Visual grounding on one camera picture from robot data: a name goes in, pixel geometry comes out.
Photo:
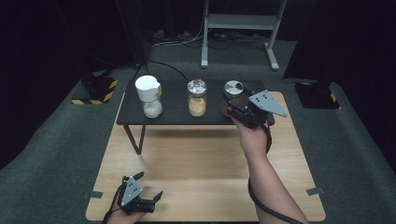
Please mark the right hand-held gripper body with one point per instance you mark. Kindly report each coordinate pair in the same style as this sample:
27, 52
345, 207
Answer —
264, 104

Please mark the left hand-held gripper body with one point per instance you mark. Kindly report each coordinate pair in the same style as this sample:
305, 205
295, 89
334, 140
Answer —
132, 194

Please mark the glass jar with brown powder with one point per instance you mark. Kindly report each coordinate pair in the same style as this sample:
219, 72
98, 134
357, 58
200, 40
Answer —
233, 88

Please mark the glass jar with yellow granules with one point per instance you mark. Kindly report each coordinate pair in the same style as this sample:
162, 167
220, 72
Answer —
197, 102

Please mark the black low shelf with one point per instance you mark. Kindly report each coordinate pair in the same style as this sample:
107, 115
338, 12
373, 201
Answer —
174, 105

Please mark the person's left hand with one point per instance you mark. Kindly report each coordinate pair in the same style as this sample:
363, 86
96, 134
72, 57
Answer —
121, 217

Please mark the person's right hand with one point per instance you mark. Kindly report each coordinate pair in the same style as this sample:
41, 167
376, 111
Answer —
253, 140

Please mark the grey tape strip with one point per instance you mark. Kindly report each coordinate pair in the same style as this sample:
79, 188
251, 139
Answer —
315, 191
92, 194

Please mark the black base with striped edge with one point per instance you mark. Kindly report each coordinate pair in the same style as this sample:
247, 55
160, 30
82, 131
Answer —
317, 96
96, 90

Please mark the grey metal stand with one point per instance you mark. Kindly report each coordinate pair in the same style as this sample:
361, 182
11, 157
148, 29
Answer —
239, 21

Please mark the white-lidded jar with white powder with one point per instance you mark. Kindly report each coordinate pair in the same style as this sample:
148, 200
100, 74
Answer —
149, 93

